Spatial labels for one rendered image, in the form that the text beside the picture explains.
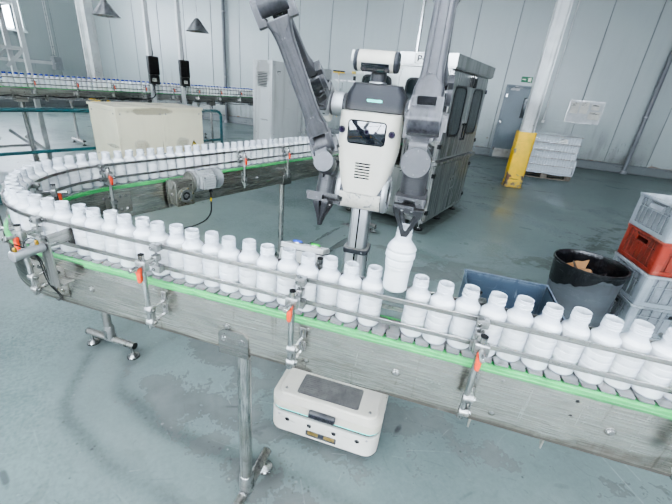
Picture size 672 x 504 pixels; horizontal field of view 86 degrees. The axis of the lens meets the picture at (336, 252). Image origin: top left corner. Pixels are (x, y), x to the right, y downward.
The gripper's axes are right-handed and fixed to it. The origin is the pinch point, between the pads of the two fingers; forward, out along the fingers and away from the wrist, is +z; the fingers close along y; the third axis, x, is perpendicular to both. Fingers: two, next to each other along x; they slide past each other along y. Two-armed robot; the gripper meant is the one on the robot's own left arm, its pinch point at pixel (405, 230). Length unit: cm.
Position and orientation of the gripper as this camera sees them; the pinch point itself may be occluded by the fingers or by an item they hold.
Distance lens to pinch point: 86.7
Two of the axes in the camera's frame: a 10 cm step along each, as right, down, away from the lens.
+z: -0.9, 9.1, 4.1
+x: -9.5, -2.0, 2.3
